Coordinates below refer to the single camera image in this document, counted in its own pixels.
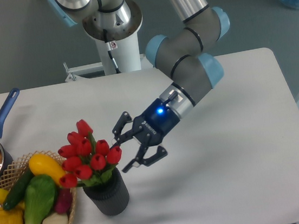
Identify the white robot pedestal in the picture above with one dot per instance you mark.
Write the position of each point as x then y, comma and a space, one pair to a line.
116, 37

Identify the yellow squash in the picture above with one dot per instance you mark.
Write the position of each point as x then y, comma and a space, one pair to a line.
43, 164

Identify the green cucumber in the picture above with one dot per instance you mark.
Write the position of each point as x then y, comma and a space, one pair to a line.
17, 192

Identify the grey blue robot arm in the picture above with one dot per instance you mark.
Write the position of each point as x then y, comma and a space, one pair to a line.
183, 58

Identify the green lettuce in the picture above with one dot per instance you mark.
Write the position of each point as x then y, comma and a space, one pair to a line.
39, 199

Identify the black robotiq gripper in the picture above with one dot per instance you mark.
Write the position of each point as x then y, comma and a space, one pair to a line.
155, 123

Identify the red tulip bouquet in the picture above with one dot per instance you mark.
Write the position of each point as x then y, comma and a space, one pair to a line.
88, 162

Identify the dark grey ribbed vase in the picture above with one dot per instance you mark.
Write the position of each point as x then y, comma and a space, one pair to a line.
112, 198

